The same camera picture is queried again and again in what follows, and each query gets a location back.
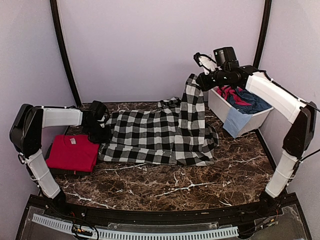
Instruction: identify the white slotted cable duct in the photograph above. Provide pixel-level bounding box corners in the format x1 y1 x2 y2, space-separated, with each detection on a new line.
31 213 240 240

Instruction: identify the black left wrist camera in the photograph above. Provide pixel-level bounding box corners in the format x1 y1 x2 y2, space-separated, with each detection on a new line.
89 100 110 123

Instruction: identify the right black frame post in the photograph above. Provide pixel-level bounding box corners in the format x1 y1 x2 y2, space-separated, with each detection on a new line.
253 0 272 69

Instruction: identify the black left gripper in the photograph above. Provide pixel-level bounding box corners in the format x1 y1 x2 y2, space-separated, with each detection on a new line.
83 121 111 143

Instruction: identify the folded red t-shirt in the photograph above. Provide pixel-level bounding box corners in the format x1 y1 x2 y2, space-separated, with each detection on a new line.
46 134 100 173

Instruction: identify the black front rail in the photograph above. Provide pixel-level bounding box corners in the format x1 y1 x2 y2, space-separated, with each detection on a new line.
33 197 276 226

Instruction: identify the pink garment in bin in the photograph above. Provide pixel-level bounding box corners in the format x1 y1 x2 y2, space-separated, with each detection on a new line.
216 86 251 106

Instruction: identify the left black frame post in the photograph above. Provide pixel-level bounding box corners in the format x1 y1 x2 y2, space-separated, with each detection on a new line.
49 0 82 107

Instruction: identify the white plastic laundry bin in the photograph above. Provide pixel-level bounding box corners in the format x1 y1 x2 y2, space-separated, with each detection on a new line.
208 88 274 137

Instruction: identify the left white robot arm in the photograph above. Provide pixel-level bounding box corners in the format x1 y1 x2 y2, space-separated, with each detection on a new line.
9 101 111 218

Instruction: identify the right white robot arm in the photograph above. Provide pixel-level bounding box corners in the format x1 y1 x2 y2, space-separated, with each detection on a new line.
197 64 319 199

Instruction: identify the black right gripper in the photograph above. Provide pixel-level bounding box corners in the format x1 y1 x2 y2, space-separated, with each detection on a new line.
196 67 229 91

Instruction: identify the black frame post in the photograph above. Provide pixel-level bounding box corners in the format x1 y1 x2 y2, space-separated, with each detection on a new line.
253 0 272 69
49 0 82 107

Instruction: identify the light blue cloth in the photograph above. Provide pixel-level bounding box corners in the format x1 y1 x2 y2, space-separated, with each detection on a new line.
222 107 253 139

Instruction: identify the black white plaid shirt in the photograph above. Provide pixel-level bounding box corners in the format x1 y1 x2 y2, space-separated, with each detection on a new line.
98 74 219 167

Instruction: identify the blue garment in bin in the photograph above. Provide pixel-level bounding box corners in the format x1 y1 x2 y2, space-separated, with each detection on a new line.
226 87 272 115

